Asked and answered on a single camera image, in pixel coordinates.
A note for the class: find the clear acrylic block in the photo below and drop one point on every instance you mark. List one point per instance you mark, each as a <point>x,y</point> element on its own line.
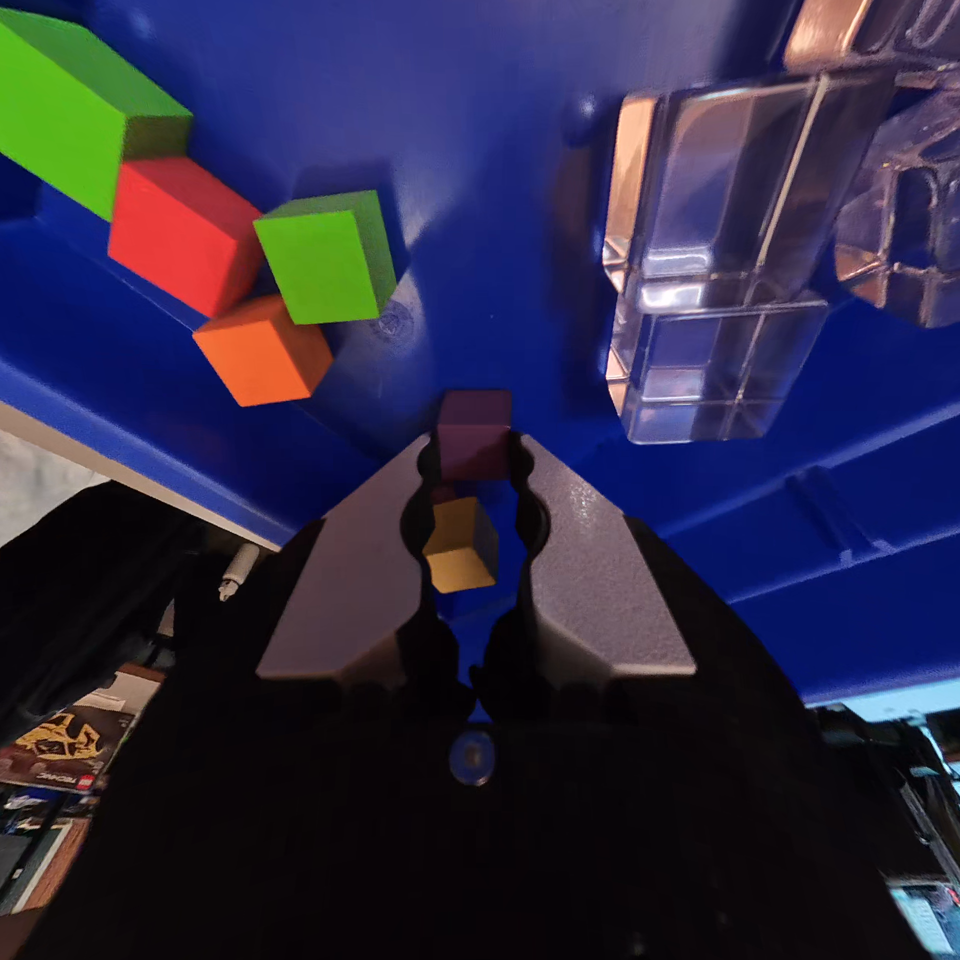
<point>735,187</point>
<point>907,225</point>
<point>712,367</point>

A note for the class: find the large green cube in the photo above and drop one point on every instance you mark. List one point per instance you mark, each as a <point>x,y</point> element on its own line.
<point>322,262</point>

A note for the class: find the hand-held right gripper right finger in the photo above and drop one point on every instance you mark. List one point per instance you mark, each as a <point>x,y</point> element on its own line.
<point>600,585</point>

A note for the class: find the white marker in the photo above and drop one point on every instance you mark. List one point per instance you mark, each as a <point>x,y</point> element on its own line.
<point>238,570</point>

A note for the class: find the printed toy box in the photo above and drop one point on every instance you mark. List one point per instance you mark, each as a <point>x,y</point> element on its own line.
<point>60,746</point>

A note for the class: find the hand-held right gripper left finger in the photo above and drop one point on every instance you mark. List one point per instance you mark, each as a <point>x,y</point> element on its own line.
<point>341,585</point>

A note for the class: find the large red block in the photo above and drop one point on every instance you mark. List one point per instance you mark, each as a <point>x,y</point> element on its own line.
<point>176,232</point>

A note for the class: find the large orange cube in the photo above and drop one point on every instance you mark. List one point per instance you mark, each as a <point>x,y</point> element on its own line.
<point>259,352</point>

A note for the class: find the small purple cube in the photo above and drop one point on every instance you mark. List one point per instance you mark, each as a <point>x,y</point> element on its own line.
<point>472,442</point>

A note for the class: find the long green block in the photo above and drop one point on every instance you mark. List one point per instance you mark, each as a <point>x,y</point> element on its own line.
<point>60,112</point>

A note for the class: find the small yellow cube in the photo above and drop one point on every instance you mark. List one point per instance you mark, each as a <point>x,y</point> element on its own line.
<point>457,566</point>

